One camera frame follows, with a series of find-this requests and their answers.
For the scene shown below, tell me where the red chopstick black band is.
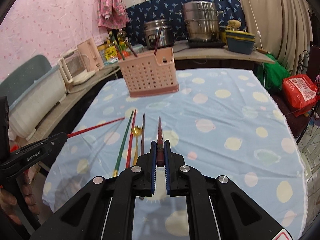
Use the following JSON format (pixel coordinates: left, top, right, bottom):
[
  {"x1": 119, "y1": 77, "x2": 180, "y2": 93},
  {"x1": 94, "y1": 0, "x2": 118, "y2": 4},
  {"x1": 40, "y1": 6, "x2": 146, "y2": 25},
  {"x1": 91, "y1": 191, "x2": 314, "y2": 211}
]
[{"x1": 125, "y1": 109, "x2": 137, "y2": 168}]

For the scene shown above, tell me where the person's left hand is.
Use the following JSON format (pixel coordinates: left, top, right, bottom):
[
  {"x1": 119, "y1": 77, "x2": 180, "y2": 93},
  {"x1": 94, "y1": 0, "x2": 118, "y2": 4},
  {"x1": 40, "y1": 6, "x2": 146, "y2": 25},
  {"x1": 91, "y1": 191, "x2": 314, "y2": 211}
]
[{"x1": 0, "y1": 170, "x2": 41, "y2": 225}]

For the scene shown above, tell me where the clear food container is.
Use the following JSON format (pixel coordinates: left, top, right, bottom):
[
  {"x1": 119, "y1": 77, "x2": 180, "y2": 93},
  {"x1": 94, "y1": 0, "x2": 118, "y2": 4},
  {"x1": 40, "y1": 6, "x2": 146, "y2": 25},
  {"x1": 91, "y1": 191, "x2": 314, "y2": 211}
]
[{"x1": 132, "y1": 44, "x2": 144, "y2": 54}]

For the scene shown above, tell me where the green plastic bag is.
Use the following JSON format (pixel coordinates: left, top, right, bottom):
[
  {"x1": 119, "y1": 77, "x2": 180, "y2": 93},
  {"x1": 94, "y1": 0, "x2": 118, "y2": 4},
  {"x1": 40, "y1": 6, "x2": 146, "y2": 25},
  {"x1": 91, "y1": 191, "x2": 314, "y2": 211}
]
[{"x1": 256, "y1": 54, "x2": 290, "y2": 93}]

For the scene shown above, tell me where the yellow oil bottle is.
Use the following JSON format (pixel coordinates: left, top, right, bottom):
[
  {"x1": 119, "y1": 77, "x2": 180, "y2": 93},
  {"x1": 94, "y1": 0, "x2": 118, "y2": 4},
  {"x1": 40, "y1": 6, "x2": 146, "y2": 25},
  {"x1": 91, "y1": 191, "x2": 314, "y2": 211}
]
[
  {"x1": 117, "y1": 29, "x2": 127, "y2": 51},
  {"x1": 97, "y1": 38, "x2": 118, "y2": 62}
]

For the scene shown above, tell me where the pink perforated utensil basket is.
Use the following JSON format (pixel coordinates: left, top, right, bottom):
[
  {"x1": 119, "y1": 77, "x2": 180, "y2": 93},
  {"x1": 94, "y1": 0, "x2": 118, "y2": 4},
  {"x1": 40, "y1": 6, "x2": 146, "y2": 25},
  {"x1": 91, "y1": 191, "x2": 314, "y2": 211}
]
[{"x1": 119, "y1": 47, "x2": 179, "y2": 98}]

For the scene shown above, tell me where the blue yellow lunch box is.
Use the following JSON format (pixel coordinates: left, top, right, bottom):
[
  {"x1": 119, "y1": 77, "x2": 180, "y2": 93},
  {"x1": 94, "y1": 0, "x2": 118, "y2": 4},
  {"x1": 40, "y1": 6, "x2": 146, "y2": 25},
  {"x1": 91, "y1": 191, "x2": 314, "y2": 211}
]
[{"x1": 225, "y1": 30, "x2": 255, "y2": 55}]

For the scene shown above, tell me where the glass electric kettle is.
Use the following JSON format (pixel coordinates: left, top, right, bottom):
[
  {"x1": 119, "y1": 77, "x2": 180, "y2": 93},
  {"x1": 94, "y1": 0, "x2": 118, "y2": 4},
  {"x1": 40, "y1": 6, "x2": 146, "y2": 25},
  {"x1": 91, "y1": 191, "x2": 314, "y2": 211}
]
[{"x1": 57, "y1": 48, "x2": 96, "y2": 86}]

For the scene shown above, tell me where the blue dotted tablecloth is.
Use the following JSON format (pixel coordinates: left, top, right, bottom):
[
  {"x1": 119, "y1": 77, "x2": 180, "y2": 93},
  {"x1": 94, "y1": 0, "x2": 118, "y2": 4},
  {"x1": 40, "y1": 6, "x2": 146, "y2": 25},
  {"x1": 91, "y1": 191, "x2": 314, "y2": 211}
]
[{"x1": 42, "y1": 69, "x2": 308, "y2": 239}]

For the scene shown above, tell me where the dark maroon chopstick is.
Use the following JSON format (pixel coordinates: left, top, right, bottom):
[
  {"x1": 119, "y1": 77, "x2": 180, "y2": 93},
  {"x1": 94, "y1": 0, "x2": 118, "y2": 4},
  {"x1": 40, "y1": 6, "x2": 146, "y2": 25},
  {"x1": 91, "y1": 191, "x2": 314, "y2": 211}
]
[
  {"x1": 140, "y1": 113, "x2": 145, "y2": 155},
  {"x1": 157, "y1": 117, "x2": 165, "y2": 167},
  {"x1": 154, "y1": 28, "x2": 162, "y2": 55}
]

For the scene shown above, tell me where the green chopstick gold band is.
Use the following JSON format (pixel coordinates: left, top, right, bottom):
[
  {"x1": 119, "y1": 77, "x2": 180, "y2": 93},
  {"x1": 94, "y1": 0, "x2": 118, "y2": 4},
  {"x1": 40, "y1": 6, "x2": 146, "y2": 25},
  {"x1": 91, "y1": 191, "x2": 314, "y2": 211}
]
[{"x1": 108, "y1": 31, "x2": 125, "y2": 60}]

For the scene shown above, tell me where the gold metal spoon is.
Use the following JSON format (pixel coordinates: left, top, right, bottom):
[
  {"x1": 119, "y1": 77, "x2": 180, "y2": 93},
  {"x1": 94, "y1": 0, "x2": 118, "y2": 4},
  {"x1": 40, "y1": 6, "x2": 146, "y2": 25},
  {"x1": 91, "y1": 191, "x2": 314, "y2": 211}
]
[{"x1": 131, "y1": 126, "x2": 143, "y2": 166}]

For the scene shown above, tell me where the pink hanging child garment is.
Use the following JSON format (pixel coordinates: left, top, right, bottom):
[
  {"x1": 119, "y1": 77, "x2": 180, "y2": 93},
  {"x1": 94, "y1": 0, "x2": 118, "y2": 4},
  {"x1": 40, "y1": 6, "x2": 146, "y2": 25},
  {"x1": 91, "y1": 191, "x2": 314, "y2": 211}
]
[{"x1": 97, "y1": 0, "x2": 130, "y2": 29}]

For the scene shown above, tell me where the red plastic bag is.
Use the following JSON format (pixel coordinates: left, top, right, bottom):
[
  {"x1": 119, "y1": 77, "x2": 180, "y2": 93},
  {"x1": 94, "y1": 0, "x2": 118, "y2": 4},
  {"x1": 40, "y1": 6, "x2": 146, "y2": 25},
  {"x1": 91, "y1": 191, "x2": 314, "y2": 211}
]
[{"x1": 282, "y1": 74, "x2": 319, "y2": 118}]

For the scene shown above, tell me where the red tomato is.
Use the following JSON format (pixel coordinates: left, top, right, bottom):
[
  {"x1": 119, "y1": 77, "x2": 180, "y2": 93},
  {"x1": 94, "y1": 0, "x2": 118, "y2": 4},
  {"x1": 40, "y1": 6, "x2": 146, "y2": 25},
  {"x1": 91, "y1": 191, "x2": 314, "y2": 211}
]
[{"x1": 121, "y1": 51, "x2": 130, "y2": 57}]

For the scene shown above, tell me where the steel rice cooker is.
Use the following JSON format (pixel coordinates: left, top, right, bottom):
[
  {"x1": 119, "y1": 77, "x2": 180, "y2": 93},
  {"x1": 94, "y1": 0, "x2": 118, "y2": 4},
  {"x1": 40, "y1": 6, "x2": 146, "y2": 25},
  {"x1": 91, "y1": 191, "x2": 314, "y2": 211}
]
[{"x1": 143, "y1": 19, "x2": 174, "y2": 50}]

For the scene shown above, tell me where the pink electric kettle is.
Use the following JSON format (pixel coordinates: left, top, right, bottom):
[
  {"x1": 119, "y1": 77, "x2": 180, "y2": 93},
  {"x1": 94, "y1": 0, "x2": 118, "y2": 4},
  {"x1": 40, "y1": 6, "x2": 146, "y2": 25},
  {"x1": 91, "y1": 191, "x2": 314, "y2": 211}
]
[{"x1": 77, "y1": 37, "x2": 104, "y2": 72}]

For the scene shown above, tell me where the stacked steel steamer pot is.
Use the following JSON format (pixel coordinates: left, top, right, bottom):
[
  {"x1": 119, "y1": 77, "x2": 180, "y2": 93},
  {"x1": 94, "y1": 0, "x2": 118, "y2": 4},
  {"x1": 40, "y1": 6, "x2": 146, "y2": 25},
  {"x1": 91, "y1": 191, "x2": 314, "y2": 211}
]
[{"x1": 175, "y1": 1, "x2": 225, "y2": 43}]

